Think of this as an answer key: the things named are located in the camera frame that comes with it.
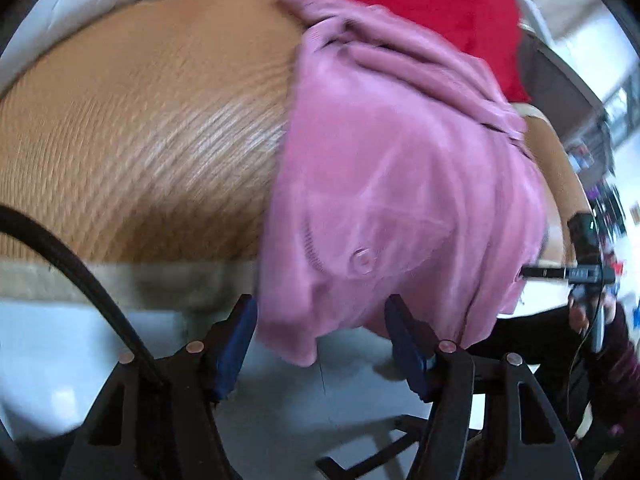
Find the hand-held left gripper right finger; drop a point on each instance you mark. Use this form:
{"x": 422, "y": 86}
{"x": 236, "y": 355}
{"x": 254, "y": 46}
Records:
{"x": 407, "y": 345}

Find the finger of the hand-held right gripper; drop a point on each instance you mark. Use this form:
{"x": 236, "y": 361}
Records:
{"x": 545, "y": 273}

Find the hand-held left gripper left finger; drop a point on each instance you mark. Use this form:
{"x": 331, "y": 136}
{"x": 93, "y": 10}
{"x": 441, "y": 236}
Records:
{"x": 234, "y": 345}

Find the person's right forearm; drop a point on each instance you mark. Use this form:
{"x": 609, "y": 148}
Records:
{"x": 617, "y": 365}

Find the person's right hand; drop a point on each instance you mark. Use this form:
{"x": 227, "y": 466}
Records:
{"x": 580, "y": 316}

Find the dark shelf unit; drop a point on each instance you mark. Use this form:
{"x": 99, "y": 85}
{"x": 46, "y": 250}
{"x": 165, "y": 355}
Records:
{"x": 607, "y": 195}

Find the black swivel chair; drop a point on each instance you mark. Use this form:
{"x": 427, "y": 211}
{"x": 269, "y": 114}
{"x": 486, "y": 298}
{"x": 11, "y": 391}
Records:
{"x": 520, "y": 335}

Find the grey brown furniture panel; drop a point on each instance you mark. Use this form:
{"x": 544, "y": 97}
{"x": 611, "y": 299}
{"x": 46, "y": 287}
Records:
{"x": 555, "y": 80}

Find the brown woven mat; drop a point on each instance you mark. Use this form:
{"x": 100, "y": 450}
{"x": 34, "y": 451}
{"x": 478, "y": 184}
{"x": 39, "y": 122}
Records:
{"x": 150, "y": 160}

